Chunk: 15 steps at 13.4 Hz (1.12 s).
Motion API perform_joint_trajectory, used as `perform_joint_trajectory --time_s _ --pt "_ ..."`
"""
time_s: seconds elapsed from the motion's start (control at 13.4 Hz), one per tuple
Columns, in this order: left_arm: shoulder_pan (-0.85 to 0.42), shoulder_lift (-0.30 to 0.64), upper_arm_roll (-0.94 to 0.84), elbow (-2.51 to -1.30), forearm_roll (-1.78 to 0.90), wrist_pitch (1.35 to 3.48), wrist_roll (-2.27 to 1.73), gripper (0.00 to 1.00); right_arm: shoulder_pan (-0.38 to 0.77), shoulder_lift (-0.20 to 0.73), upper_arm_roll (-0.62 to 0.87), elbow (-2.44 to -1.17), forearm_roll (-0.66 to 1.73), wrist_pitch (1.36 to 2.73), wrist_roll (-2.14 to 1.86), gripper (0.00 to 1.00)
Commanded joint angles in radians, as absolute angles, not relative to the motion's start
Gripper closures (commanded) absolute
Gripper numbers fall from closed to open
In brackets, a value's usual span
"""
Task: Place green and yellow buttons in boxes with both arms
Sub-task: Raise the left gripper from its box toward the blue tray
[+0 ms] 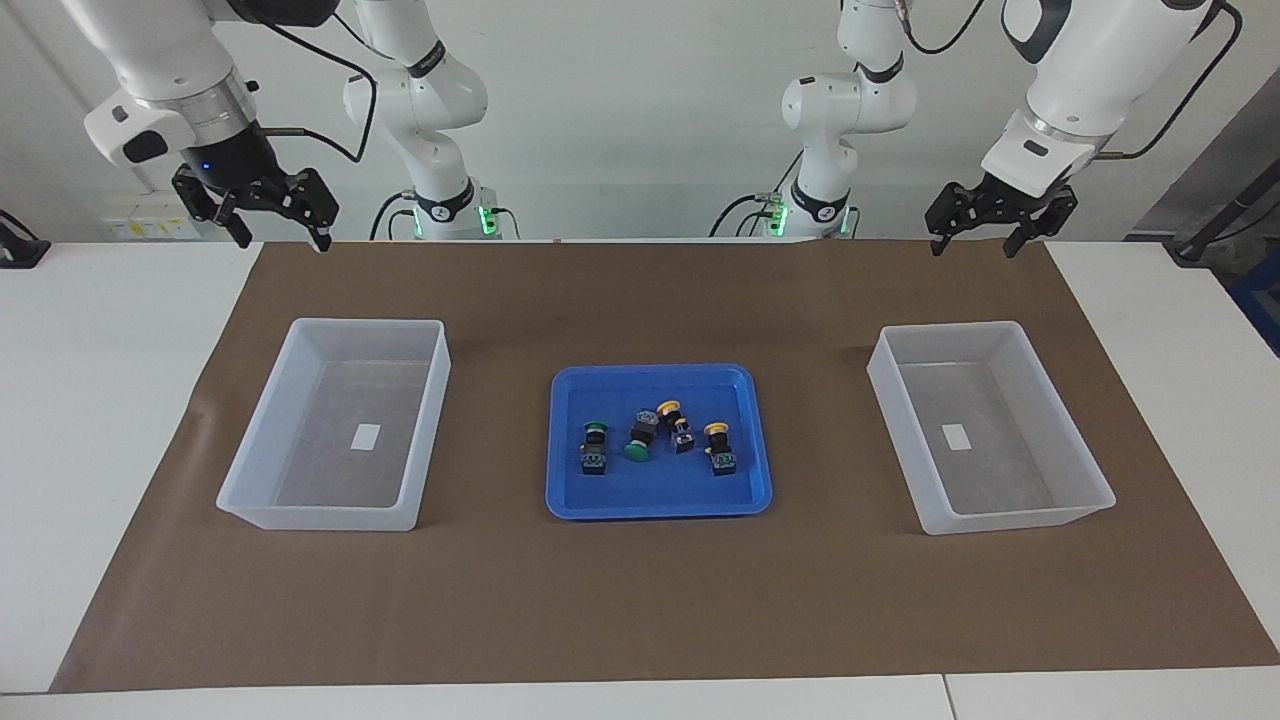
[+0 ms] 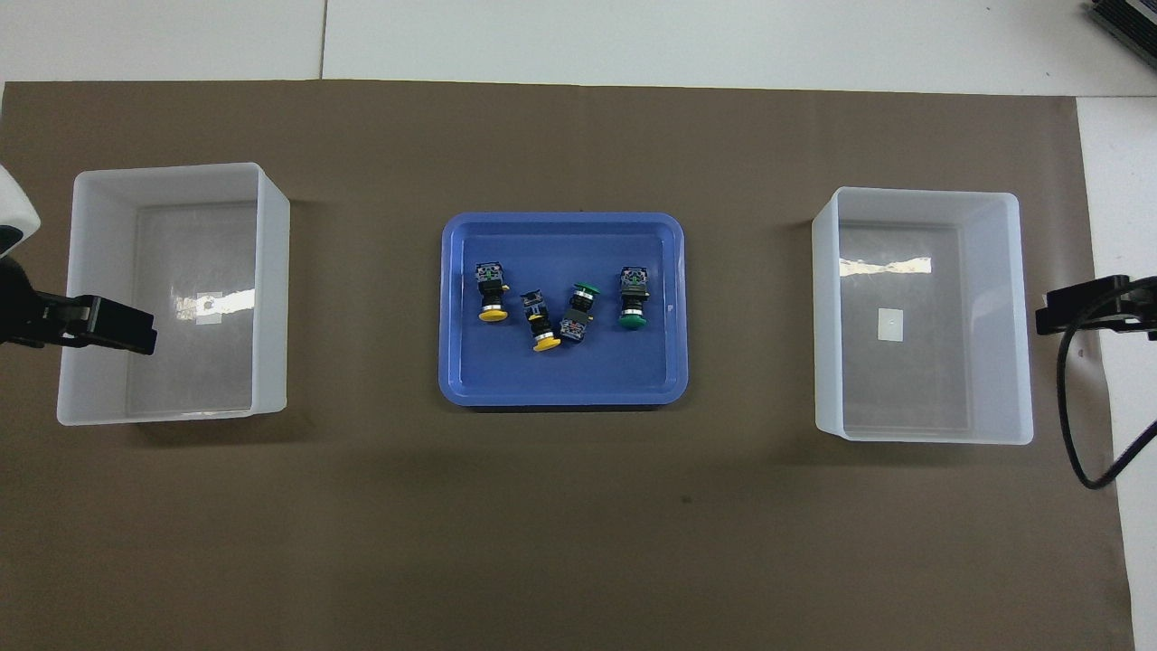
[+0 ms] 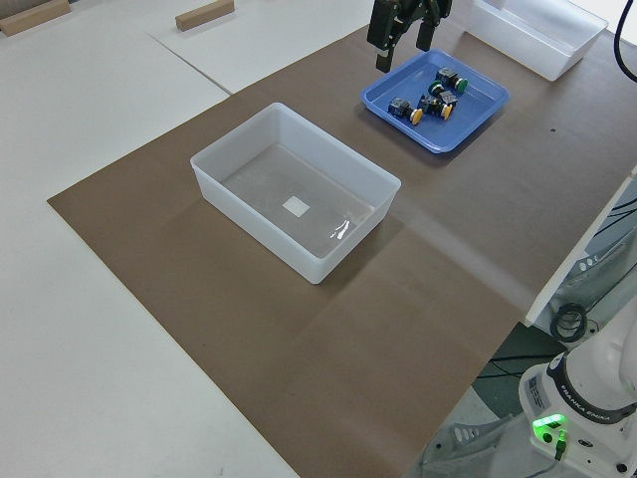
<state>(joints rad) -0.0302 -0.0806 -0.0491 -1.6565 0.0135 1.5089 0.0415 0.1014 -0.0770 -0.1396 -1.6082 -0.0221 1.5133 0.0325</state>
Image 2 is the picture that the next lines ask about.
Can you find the yellow push button switch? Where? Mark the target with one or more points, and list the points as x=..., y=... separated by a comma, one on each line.
x=540, y=324
x=491, y=291

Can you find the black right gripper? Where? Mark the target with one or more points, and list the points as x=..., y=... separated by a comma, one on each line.
x=1143, y=307

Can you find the dark grey ribbed device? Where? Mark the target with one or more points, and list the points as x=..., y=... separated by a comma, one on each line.
x=1125, y=23

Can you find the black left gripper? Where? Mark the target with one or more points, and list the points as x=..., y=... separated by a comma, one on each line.
x=27, y=312

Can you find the blue plastic tray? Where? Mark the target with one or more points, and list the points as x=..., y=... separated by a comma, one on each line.
x=578, y=371

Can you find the small white paper label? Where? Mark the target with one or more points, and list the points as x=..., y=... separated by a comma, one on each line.
x=890, y=324

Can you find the green push button switch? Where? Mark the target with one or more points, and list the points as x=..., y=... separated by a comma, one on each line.
x=577, y=318
x=633, y=294

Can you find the translucent white plastic box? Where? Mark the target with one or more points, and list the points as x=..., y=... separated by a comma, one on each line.
x=90, y=271
x=994, y=316

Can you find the brown paper table mat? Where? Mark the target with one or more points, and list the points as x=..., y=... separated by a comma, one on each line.
x=578, y=524

